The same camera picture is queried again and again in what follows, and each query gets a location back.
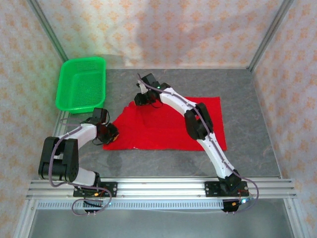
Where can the red t-shirt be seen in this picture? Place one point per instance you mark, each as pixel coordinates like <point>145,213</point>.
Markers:
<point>168,129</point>

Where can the green plastic basket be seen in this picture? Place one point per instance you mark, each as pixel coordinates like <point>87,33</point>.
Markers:
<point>81,86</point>

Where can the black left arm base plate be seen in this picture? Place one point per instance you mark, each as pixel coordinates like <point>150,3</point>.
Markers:
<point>111,189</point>

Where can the aluminium mounting rail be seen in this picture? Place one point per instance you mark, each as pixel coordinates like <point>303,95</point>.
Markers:
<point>161,188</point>

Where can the aluminium frame post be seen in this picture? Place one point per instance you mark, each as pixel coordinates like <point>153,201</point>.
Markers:
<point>270,34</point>
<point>47,27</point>

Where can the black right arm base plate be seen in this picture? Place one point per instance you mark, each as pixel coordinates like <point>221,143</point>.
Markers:
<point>211,189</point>

